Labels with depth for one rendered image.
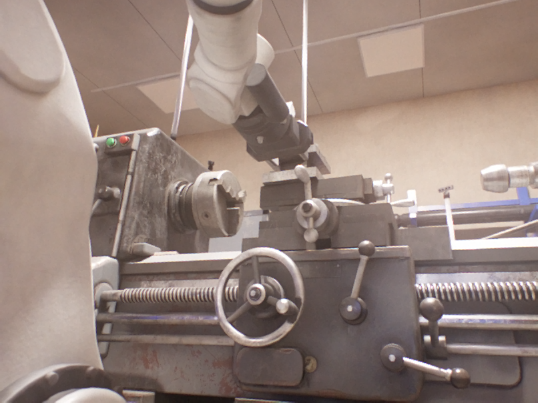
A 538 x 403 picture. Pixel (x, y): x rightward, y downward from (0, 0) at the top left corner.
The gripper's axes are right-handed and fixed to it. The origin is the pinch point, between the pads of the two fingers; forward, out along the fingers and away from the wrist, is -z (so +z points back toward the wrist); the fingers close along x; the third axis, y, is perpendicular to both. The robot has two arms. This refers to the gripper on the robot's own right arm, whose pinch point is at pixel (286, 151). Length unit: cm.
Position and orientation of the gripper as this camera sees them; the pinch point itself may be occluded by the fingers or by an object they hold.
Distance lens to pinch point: 77.3
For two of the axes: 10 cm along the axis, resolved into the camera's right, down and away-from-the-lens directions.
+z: -3.3, -3.6, -8.7
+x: -9.4, 1.7, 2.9
